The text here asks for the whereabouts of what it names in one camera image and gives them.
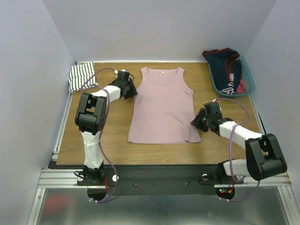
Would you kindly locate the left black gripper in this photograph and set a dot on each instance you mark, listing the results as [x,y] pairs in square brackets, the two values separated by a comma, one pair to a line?
[133,91]

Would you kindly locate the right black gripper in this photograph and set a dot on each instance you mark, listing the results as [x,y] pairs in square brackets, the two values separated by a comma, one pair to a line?
[199,119]

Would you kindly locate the pink tank top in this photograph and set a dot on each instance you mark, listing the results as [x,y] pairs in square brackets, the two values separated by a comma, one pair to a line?
[163,109]

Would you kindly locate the black white striped tank top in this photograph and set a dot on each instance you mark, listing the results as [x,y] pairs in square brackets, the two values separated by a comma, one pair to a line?
[81,74]

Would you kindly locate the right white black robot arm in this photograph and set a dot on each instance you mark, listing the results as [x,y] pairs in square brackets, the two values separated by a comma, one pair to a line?
[264,157]

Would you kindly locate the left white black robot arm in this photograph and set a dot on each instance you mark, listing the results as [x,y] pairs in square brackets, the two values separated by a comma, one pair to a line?
[91,117]

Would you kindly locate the red garment in basket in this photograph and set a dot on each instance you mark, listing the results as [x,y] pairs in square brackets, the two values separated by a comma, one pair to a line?
[241,87]

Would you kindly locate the dark navy maroon garment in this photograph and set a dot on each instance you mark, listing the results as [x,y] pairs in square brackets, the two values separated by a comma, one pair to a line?
[226,69]

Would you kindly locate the teal plastic basket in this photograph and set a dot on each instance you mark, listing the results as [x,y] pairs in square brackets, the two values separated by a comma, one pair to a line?
[246,77]

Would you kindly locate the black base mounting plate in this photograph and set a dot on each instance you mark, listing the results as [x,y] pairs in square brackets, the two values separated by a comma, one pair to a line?
[161,180]

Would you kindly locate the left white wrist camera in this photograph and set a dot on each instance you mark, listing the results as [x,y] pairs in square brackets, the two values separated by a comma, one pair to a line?
[117,71]

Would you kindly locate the front aluminium frame rail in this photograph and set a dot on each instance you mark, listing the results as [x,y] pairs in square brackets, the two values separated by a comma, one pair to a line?
[59,178]

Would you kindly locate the aluminium frame rail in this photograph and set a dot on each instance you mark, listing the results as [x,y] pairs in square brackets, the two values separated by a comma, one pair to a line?
[287,197]
[38,202]
[59,178]

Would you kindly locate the right aluminium frame rail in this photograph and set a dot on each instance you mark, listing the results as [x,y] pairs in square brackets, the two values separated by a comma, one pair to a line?
[287,197]

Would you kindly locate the left aluminium frame rail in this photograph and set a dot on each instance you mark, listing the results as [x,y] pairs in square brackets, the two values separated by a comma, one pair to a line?
[38,202]

